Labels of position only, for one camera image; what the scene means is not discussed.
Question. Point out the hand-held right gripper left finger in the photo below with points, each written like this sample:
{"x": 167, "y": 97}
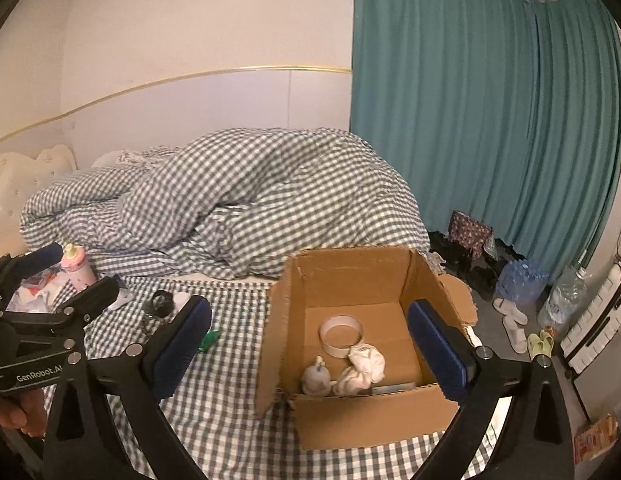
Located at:
{"x": 183, "y": 345}

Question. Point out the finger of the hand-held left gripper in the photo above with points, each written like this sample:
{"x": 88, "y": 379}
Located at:
{"x": 93, "y": 294}
{"x": 43, "y": 255}

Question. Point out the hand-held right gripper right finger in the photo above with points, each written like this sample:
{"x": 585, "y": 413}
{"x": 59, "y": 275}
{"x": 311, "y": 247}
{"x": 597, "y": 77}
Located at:
{"x": 435, "y": 350}

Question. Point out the green packet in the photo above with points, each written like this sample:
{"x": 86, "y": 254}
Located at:
{"x": 210, "y": 341}

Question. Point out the white tissue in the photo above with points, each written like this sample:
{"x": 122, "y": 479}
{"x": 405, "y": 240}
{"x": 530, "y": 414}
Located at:
{"x": 121, "y": 300}

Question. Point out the cream tissue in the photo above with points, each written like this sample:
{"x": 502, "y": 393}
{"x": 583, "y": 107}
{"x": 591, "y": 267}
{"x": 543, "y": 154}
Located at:
{"x": 365, "y": 360}

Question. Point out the white tape roll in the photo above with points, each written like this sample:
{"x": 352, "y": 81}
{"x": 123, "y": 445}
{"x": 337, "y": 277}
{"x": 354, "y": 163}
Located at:
{"x": 340, "y": 351}

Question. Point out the cardboard box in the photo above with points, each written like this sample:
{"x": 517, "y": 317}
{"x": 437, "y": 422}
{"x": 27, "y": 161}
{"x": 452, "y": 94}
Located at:
{"x": 370, "y": 425}

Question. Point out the small white blue packet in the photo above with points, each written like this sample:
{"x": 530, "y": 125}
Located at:
{"x": 318, "y": 377}

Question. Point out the person's left hand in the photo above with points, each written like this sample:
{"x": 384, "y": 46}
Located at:
{"x": 15, "y": 412}

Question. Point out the pink drinking bottle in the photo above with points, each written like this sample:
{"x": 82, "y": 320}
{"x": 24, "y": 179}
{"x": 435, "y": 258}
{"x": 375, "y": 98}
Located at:
{"x": 80, "y": 270}

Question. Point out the clear plastic bag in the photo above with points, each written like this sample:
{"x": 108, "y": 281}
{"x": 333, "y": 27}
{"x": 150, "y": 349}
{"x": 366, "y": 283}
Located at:
{"x": 38, "y": 297}

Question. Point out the cream tufted headboard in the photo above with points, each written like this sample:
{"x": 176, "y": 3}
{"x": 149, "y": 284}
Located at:
{"x": 20, "y": 185}

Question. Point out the grey white checkered bed sheet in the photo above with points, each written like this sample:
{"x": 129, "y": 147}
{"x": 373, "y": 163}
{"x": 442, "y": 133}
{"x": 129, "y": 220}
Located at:
{"x": 225, "y": 410}

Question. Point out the white slipper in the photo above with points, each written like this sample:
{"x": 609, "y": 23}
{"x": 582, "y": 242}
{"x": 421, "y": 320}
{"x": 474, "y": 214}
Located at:
{"x": 515, "y": 336}
{"x": 510, "y": 310}

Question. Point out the black shoe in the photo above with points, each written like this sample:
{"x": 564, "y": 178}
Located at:
{"x": 483, "y": 277}
{"x": 448, "y": 252}

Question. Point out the green slipper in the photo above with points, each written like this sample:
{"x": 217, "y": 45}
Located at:
{"x": 547, "y": 337}
{"x": 534, "y": 345}

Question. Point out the wrapped water bottle pack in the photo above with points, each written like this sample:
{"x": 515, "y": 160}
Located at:
{"x": 520, "y": 280}

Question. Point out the floral bag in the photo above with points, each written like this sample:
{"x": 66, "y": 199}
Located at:
{"x": 468, "y": 232}

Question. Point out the patterned pillow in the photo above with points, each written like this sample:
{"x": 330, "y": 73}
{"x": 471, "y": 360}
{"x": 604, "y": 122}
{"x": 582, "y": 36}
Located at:
{"x": 135, "y": 156}

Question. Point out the large clear water jug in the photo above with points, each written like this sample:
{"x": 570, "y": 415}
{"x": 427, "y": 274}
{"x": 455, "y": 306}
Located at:
{"x": 563, "y": 295}

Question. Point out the grey white checkered duvet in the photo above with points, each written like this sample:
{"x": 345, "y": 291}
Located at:
{"x": 240, "y": 195}

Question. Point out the white heater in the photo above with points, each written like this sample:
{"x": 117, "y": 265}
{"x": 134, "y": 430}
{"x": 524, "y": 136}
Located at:
{"x": 598, "y": 320}

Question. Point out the orange printed box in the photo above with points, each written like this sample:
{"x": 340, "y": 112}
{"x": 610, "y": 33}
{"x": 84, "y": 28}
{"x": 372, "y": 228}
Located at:
{"x": 595, "y": 437}

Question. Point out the teal curtain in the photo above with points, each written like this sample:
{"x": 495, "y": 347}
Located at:
{"x": 465, "y": 85}

